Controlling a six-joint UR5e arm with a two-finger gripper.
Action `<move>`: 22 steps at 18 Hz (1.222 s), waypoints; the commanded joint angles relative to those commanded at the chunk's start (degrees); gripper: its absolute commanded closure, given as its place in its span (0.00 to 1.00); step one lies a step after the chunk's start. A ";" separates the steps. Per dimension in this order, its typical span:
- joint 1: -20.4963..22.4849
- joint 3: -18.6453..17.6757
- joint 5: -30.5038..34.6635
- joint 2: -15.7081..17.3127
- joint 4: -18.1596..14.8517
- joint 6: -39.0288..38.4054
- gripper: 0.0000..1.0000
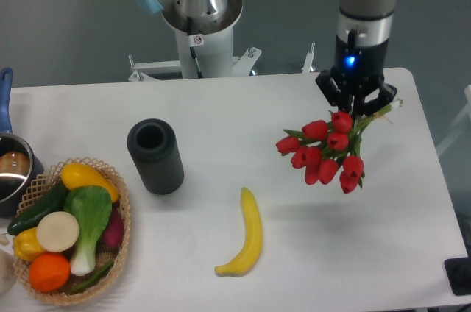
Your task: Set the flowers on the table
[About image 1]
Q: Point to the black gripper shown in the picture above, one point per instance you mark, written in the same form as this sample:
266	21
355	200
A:
357	71

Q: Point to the red tulip bouquet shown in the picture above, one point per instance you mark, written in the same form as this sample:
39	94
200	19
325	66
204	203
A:
328	149

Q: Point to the yellow banana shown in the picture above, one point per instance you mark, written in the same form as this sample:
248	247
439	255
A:
250	252

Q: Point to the black device at edge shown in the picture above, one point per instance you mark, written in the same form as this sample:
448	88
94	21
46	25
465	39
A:
458	274

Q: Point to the dark grey ribbed vase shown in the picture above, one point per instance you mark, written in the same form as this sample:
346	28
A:
152	145

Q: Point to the purple sweet potato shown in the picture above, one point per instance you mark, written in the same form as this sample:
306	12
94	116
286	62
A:
114	232

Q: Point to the green bok choy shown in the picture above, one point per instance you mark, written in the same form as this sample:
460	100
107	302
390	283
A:
91	206

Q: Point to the yellow squash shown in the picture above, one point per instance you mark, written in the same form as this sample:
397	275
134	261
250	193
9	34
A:
74	175

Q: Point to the green chili pepper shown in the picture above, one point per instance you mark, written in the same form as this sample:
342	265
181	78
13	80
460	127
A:
92	280

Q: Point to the green cucumber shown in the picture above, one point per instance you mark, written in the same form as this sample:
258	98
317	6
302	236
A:
50	202

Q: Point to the woven wicker basket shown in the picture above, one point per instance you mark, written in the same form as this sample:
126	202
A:
111	254

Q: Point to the white round radish slice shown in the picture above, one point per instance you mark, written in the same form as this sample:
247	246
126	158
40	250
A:
57	231

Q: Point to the orange fruit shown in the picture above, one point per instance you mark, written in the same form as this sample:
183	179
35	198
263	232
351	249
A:
48	272

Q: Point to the yellow bell pepper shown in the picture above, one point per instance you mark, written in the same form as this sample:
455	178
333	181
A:
26	246

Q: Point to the white garlic piece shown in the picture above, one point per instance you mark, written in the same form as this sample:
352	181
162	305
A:
4	241

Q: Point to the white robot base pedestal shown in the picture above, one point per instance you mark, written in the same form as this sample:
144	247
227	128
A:
204	34

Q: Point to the blue handled saucepan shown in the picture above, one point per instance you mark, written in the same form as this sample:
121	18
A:
19	164

